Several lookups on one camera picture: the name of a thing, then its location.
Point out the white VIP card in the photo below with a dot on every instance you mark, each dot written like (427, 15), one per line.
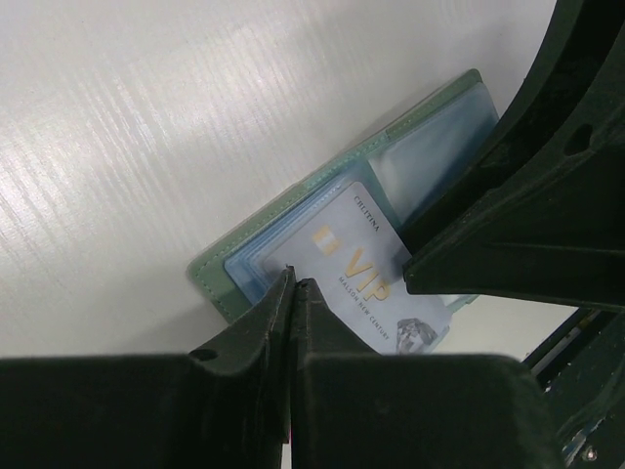
(355, 256)

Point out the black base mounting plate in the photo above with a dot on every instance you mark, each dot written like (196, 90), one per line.
(580, 367)

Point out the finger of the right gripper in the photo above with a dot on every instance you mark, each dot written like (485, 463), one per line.
(578, 39)
(554, 232)

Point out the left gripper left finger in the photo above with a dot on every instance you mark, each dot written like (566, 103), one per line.
(222, 405)

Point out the green card holder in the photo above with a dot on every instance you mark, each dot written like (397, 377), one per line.
(405, 166)

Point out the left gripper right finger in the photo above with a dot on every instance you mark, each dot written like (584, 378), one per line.
(353, 408)

